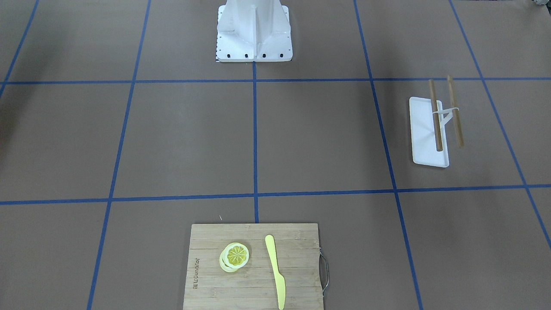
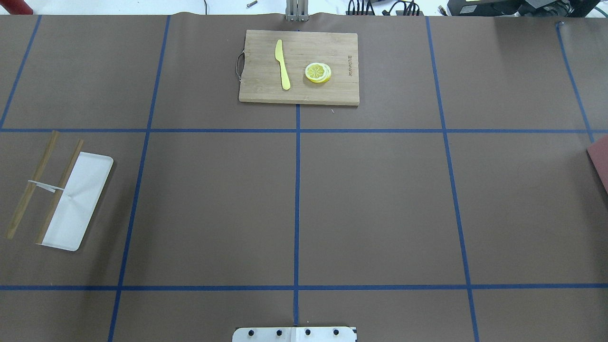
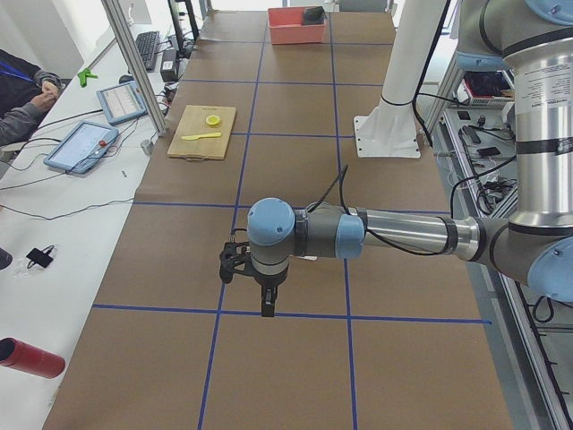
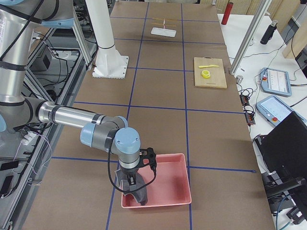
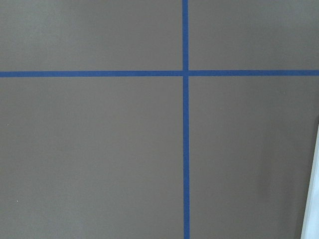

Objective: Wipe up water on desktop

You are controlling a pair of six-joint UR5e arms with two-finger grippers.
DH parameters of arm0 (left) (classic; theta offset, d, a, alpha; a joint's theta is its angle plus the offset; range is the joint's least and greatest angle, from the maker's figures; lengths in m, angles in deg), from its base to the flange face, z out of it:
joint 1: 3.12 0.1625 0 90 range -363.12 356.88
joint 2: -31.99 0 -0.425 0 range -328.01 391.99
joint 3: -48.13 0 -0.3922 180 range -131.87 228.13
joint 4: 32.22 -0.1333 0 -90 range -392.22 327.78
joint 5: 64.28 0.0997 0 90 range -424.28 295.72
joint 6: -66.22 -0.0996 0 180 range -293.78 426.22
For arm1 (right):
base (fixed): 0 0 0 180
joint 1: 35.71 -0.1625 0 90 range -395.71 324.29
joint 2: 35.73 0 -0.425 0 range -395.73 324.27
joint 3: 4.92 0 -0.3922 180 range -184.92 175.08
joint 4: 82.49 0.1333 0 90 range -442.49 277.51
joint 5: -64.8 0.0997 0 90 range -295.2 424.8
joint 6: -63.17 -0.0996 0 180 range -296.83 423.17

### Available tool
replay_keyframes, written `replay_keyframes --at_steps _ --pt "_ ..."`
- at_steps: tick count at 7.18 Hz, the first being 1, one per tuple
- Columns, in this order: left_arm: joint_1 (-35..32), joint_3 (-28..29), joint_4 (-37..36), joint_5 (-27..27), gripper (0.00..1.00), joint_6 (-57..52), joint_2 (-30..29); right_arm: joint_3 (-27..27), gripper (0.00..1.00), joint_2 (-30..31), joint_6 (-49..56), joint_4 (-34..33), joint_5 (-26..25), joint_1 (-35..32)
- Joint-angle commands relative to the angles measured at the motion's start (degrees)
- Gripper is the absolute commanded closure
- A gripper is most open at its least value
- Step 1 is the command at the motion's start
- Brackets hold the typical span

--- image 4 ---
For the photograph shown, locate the black monitor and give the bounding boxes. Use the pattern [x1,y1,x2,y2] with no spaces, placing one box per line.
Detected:
[255,112,307,178]

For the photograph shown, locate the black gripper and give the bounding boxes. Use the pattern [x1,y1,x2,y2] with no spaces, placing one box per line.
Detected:
[120,167,141,186]

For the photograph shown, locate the yellow lemon slices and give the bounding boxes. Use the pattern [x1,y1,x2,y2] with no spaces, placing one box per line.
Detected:
[201,69,211,79]

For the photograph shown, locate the blue teach pendant near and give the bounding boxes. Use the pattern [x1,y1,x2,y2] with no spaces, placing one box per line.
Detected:
[256,96,293,126]

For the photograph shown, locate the bamboo cutting board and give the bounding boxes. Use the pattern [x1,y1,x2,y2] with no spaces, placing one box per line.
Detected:
[194,57,227,89]

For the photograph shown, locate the grey cloth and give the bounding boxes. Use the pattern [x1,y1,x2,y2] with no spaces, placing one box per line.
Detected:
[115,169,148,206]

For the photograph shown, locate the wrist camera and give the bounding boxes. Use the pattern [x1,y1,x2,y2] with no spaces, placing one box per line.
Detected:
[139,148,157,170]

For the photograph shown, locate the yellow plastic knife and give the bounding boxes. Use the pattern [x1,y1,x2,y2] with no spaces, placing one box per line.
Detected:
[198,65,220,69]

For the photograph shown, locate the small metal cylinder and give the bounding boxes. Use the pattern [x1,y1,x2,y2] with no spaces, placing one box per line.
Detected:
[236,75,244,84]

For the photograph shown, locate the blue teach pendant far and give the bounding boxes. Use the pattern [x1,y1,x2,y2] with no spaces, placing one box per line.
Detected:
[260,68,292,97]

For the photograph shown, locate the black bottle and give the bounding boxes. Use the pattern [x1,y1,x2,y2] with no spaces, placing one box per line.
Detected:
[260,20,278,45]

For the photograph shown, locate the blue teach pendant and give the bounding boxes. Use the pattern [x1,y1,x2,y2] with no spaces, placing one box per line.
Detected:
[256,96,293,126]
[260,68,292,97]

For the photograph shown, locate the wooden chopstick far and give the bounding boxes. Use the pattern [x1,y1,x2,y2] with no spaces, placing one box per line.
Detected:
[152,18,177,21]

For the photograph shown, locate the pink plastic tray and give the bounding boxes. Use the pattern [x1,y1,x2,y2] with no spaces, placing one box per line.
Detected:
[121,153,191,208]

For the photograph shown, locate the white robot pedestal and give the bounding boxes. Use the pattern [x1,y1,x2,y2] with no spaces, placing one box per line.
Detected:
[86,0,129,79]

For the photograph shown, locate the aluminium frame post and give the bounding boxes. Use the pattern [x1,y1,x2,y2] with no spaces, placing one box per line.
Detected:
[229,0,272,75]

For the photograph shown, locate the white rectangular plate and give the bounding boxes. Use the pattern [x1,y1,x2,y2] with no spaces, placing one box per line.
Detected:
[151,27,177,38]

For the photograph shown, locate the red bottle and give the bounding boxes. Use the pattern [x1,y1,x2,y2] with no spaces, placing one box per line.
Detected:
[221,1,234,25]

